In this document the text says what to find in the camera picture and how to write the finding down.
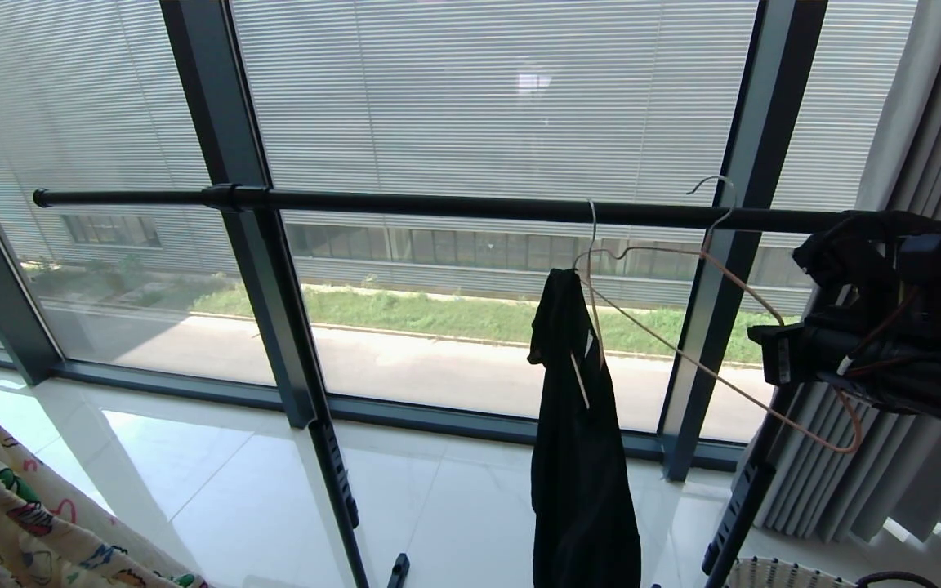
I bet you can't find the black short-sleeved shirt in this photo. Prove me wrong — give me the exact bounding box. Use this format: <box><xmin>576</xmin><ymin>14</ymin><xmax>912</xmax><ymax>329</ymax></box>
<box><xmin>527</xmin><ymin>267</ymin><xmax>643</xmax><ymax>588</ymax></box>

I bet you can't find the black clothes rack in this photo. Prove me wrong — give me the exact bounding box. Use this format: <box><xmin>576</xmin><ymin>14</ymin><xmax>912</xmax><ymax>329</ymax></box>
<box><xmin>32</xmin><ymin>185</ymin><xmax>847</xmax><ymax>588</ymax></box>

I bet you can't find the pink clothes hanger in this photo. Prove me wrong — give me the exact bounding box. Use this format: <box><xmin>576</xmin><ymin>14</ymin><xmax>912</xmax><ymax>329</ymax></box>
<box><xmin>569</xmin><ymin>198</ymin><xmax>607</xmax><ymax>409</ymax></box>
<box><xmin>575</xmin><ymin>175</ymin><xmax>864</xmax><ymax>456</ymax></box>

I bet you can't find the window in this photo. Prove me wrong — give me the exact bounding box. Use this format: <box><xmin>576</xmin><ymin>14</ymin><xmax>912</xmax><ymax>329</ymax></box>
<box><xmin>0</xmin><ymin>0</ymin><xmax>921</xmax><ymax>484</ymax></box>

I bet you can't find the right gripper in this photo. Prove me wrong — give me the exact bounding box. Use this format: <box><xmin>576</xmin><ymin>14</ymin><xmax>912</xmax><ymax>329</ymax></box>
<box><xmin>747</xmin><ymin>321</ymin><xmax>848</xmax><ymax>387</ymax></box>

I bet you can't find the white laundry basket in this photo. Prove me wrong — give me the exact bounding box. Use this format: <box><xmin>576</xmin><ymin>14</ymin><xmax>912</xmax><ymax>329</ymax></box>
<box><xmin>722</xmin><ymin>555</ymin><xmax>941</xmax><ymax>588</ymax></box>

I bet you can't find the cream printed garment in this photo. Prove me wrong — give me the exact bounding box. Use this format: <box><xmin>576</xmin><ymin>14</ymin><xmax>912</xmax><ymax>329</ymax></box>
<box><xmin>0</xmin><ymin>384</ymin><xmax>210</xmax><ymax>588</ymax></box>

